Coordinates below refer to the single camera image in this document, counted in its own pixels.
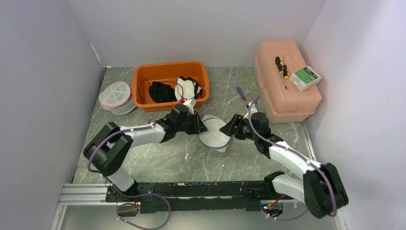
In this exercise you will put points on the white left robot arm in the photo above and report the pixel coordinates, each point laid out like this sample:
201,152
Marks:
107,151

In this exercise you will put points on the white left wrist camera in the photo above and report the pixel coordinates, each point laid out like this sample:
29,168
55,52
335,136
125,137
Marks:
190,103

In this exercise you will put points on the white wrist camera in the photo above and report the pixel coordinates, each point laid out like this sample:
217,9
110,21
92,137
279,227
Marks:
251,109
190,103

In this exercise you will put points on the orange plastic tub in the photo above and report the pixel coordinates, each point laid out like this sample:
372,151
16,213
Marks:
167,73

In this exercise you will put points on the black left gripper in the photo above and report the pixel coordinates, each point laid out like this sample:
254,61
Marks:
198,126

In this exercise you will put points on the black white bra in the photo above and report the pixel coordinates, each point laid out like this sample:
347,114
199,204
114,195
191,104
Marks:
170,91

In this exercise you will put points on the white mesh pink-zip laundry bag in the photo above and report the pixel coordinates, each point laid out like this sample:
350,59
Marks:
117,98

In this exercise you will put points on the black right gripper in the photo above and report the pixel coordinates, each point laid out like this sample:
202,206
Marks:
230,129

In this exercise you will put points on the white green small box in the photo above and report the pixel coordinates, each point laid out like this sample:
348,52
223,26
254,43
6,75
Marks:
304,78

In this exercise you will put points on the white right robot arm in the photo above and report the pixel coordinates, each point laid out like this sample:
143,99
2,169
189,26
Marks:
318,186

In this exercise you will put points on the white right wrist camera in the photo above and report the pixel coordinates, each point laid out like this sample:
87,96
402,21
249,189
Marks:
251,109

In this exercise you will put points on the white mesh blue-zip laundry bag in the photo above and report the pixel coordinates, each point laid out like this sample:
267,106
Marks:
213,138

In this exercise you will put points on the blue red screwdriver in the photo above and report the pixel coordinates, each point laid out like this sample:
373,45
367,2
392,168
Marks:
241,94

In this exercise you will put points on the translucent pink storage box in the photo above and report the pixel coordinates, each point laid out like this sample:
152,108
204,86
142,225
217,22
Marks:
283,101

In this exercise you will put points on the large black yellow screwdriver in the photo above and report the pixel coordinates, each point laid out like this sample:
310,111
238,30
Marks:
279,65

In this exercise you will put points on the thin black yellow screwdriver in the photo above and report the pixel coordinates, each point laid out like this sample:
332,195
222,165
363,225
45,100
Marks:
285,72

